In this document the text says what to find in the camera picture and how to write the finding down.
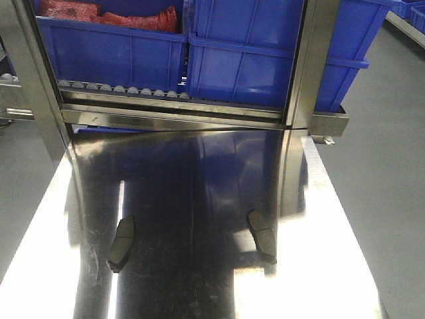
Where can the grey brake pad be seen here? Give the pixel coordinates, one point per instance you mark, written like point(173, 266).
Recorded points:
point(263, 235)
point(122, 245)

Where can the blue plastic bin right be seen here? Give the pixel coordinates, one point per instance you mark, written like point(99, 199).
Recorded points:
point(243, 51)

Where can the blue plastic bin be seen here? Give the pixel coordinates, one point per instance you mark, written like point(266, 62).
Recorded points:
point(108, 54)
point(243, 51)

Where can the red bubble wrap bags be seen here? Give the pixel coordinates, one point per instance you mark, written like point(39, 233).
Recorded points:
point(164, 21)

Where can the blue plastic bin left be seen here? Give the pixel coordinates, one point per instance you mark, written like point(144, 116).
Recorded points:
point(108, 54)

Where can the stainless steel rack frame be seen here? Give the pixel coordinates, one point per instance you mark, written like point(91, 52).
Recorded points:
point(55, 110)

